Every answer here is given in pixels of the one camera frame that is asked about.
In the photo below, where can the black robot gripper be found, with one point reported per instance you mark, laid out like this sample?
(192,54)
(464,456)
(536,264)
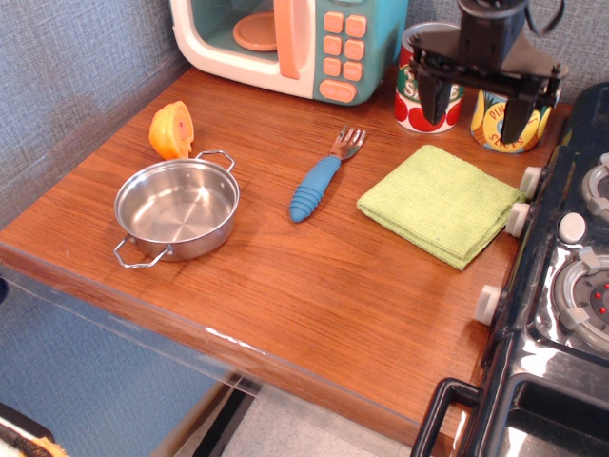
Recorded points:
(489,51)

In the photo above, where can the green towel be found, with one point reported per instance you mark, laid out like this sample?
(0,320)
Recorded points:
(441,204)

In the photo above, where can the pineapple slices can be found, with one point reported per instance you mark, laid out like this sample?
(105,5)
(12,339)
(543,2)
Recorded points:
(487,123)

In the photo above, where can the tomato sauce can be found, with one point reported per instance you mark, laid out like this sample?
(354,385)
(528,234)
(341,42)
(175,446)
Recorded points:
(407,105)

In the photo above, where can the teal toy microwave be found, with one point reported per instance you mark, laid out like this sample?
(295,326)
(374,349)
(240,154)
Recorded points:
(331,51)

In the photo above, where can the black toy stove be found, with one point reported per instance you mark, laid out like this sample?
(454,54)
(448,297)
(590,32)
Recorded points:
(544,387)

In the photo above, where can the orange plastic fruit half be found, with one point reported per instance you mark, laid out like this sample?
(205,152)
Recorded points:
(171,131)

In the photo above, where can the small steel pot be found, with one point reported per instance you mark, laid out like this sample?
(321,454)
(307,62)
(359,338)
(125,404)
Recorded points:
(177,210)

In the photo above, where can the orange black object corner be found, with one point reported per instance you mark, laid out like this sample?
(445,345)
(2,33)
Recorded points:
(21,436)

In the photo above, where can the blue handled fork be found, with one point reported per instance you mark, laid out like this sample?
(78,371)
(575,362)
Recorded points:
(310,192)

